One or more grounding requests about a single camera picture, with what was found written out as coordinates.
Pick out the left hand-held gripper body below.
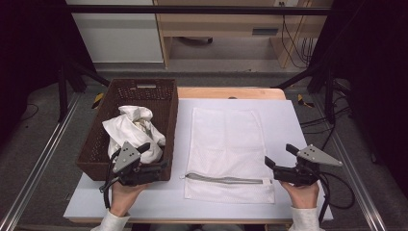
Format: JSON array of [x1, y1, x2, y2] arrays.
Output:
[[112, 141, 162, 188]]

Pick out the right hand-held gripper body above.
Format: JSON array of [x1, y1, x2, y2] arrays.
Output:
[[273, 143, 344, 188]]

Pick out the white garment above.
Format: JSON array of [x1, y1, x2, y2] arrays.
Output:
[[102, 105, 166, 165]]

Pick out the brown woven basket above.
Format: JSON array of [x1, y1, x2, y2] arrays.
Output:
[[75, 78, 179, 182]]

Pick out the white mesh laundry bag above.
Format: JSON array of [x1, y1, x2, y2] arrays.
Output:
[[184, 107, 276, 205]]

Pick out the person's right hand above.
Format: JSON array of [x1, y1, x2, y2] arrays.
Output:
[[279, 180, 320, 210]]

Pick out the person's left hand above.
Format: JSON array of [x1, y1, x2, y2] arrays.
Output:
[[110, 181, 152, 218]]

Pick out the white table board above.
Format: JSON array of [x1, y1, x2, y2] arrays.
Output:
[[63, 98, 334, 222]]

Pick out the black metal stand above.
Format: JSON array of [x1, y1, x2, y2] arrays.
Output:
[[57, 57, 111, 123], [274, 62, 339, 125]]

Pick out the black curtain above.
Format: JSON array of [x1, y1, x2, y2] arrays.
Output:
[[307, 0, 408, 196], [0, 0, 97, 147]]

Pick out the white cabinet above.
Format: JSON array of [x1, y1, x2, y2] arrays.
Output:
[[64, 0, 165, 64]]

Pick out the wooden desk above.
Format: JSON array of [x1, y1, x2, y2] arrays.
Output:
[[153, 0, 335, 69]]

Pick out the black horizontal bar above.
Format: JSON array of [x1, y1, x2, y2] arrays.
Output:
[[64, 4, 332, 16]]

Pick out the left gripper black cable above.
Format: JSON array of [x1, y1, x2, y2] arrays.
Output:
[[99, 148, 122, 210]]

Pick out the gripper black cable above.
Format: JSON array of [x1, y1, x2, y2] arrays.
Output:
[[316, 171, 356, 225], [99, 148, 122, 210]]

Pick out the black floor cables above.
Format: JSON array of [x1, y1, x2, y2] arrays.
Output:
[[299, 80, 353, 152]]

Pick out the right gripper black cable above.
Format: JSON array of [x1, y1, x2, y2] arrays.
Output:
[[316, 171, 356, 225]]

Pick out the aluminium floor rail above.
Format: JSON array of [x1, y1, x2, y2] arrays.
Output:
[[0, 91, 82, 231], [311, 95, 388, 231]]

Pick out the thin black floor cable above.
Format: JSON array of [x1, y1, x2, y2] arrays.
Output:
[[18, 102, 40, 123]]

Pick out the hanging black cables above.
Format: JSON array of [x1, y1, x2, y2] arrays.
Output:
[[278, 1, 319, 69]]

